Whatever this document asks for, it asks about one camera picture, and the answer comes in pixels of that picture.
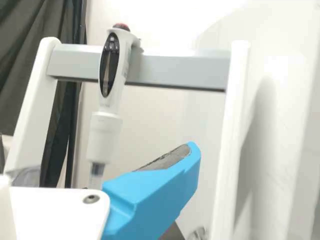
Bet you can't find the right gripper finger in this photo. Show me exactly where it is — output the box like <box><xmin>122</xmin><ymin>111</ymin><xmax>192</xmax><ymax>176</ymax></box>
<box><xmin>101</xmin><ymin>141</ymin><xmax>201</xmax><ymax>240</ymax></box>

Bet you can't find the pipette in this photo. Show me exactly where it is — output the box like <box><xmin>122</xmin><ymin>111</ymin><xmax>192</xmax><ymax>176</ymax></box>
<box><xmin>84</xmin><ymin>22</ymin><xmax>145</xmax><ymax>190</ymax></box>

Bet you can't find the white pipette stand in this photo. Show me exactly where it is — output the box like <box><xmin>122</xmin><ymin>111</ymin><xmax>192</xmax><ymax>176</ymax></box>
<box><xmin>4</xmin><ymin>36</ymin><xmax>251</xmax><ymax>240</ymax></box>

